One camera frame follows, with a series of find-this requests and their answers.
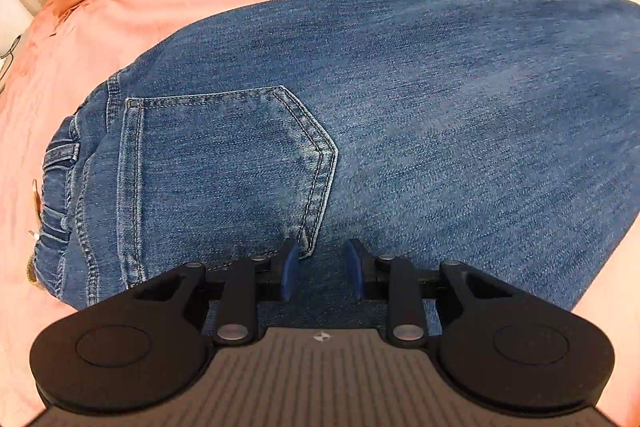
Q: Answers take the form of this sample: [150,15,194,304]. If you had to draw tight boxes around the tan drawstring cord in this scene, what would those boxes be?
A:
[26,179,45,285]

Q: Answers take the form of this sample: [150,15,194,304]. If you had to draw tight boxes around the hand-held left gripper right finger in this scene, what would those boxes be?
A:
[345,238,517,344]

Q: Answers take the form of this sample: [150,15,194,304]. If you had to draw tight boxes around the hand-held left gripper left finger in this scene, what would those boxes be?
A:
[131,238,301,346]

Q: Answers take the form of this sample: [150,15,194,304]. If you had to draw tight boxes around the black charger cable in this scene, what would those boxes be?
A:
[0,34,24,75]

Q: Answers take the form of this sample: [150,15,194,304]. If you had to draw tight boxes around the blue denim pants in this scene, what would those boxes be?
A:
[27,0,640,338]

